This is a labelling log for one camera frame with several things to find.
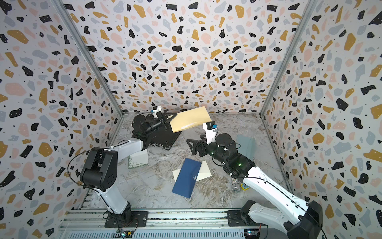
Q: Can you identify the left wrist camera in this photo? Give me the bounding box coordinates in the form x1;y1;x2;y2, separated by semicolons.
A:
150;106;162;118

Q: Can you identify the cream envelope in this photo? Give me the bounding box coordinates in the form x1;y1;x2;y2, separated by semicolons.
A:
173;161;212;182

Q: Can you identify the black hard case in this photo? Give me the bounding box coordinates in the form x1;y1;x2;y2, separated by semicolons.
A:
141;126;181;150

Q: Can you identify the white letter paper green border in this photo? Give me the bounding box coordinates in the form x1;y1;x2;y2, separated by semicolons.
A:
128;149;148;169

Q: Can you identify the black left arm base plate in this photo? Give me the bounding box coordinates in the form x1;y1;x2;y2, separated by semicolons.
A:
104;211;149;228

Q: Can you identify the yellow round tape measure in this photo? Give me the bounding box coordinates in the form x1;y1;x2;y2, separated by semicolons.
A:
241;183;250;191

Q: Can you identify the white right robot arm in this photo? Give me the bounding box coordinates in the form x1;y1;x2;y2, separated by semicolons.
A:
187;133;323;239

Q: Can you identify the aluminium right corner post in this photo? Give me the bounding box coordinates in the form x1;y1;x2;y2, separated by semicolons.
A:
259;0;318;117

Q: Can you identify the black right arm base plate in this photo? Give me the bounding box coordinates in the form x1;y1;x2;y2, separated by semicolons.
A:
227;210;260;227

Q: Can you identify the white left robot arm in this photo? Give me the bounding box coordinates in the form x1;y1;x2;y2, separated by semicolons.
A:
80;107;180;226

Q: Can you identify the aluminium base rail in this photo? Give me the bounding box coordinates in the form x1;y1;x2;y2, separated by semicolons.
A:
57;209;287;239

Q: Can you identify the glitter filled clear tube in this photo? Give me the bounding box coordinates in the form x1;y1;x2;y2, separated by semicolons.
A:
231;178;241;194

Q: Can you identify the yellow kraft envelope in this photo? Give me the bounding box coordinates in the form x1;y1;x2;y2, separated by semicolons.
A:
170;107;211;133

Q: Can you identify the aluminium corner post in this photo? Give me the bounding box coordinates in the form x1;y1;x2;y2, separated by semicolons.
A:
50;0;124;117
259;0;318;117

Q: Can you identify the aluminium left corner post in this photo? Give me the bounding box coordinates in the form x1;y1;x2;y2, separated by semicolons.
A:
50;0;124;117

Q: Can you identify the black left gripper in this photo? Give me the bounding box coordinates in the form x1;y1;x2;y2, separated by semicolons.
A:
144;114;177;138

